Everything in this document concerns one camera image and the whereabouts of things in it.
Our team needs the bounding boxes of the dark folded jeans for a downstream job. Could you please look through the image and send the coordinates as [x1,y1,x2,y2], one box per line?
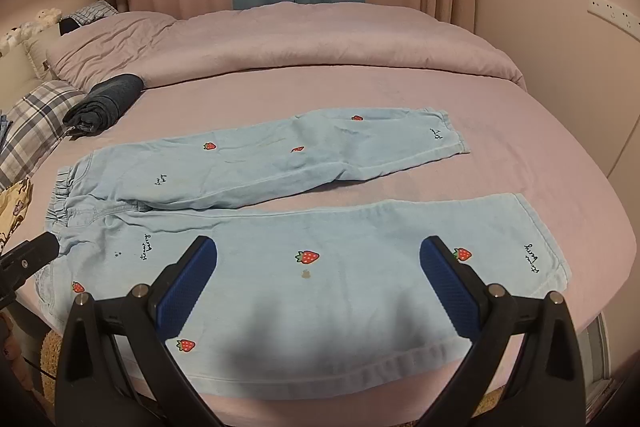
[63,74,144,139]

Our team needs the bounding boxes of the blue checked cloth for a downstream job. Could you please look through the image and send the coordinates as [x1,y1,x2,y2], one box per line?
[58,0,118,35]

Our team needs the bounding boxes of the white wall socket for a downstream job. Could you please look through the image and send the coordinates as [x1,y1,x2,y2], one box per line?
[588,0,640,38]

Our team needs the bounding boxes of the pink bed with sheet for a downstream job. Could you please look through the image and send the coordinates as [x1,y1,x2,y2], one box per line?
[16,67,637,426]

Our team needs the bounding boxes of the cream striped pillow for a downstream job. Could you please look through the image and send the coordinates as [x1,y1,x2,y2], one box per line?
[23,26,61,81]

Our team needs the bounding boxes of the pink duvet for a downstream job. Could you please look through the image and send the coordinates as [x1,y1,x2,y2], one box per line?
[47,2,525,91]

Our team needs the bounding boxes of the light blue strawberry pants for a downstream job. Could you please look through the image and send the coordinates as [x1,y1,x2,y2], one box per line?
[36,108,570,400]

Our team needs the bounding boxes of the white plush toy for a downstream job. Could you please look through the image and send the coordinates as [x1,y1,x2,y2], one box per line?
[0,8,62,56]

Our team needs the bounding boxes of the plaid pillow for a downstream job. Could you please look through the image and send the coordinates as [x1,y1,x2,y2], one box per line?
[0,80,85,190]

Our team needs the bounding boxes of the yellow cartoon garment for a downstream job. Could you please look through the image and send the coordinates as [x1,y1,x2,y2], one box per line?
[0,178,32,251]

